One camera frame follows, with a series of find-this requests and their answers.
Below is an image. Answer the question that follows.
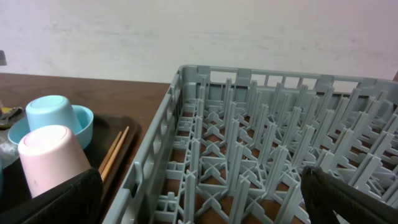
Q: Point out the brown serving tray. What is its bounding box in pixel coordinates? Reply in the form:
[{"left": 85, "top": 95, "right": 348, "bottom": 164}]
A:
[{"left": 0, "top": 113, "right": 142, "bottom": 224}]

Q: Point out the light blue bowl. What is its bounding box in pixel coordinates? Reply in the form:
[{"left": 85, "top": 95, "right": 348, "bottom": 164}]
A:
[{"left": 7, "top": 105, "right": 94, "bottom": 149}]

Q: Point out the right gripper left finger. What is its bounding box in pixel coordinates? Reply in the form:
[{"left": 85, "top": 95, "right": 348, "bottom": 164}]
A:
[{"left": 1, "top": 168, "right": 103, "bottom": 224}]

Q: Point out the wooden chopstick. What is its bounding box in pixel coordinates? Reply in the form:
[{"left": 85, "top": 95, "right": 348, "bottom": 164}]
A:
[
  {"left": 98, "top": 131, "right": 122, "bottom": 174},
  {"left": 101, "top": 126, "right": 129, "bottom": 182}
]

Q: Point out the right wooden chopstick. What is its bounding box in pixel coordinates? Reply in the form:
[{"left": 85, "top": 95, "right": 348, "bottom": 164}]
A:
[{"left": 101, "top": 126, "right": 129, "bottom": 182}]

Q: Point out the grey dishwasher rack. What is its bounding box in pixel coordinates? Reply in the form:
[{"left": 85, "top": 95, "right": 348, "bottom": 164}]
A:
[{"left": 104, "top": 65, "right": 397, "bottom": 223}]

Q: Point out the left wooden chopstick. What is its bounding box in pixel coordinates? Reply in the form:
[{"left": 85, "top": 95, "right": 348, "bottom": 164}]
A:
[{"left": 98, "top": 131, "right": 122, "bottom": 174}]

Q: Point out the pink cup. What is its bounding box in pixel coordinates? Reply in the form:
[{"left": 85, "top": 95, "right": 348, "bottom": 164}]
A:
[{"left": 18, "top": 125, "right": 91, "bottom": 198}]

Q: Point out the yellow foil snack wrapper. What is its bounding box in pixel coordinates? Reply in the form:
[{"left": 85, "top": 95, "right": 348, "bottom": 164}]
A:
[{"left": 1, "top": 106, "right": 25, "bottom": 130}]

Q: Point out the light blue cup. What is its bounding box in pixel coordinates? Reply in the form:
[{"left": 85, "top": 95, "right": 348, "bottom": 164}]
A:
[{"left": 25, "top": 95, "right": 82, "bottom": 134}]

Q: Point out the white tissue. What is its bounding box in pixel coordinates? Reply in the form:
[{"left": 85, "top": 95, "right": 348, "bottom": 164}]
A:
[{"left": 0, "top": 129, "right": 19, "bottom": 169}]

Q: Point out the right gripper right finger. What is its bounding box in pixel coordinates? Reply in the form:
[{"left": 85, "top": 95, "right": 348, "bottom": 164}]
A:
[{"left": 300, "top": 166, "right": 397, "bottom": 224}]

